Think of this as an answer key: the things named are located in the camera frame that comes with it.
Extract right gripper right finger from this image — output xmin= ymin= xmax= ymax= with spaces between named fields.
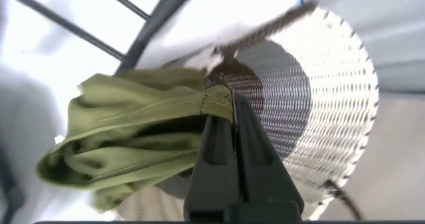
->
xmin=234 ymin=91 xmax=305 ymax=222

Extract white laundry basket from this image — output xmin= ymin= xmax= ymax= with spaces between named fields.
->
xmin=116 ymin=0 xmax=381 ymax=222

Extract green garment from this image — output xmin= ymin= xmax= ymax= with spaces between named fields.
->
xmin=36 ymin=66 xmax=235 ymax=213

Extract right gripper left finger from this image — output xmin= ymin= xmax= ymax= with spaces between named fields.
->
xmin=183 ymin=114 xmax=240 ymax=222

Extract black clothes rack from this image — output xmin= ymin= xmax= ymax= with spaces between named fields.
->
xmin=0 ymin=0 xmax=204 ymax=76

